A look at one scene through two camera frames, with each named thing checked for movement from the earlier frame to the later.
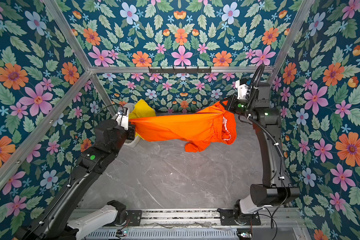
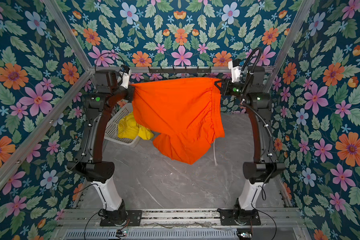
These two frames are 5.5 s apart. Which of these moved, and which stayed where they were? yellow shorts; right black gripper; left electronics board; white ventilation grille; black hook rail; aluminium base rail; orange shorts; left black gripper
Moved: left black gripper; right black gripper; orange shorts; yellow shorts
Stayed: aluminium base rail; white ventilation grille; black hook rail; left electronics board
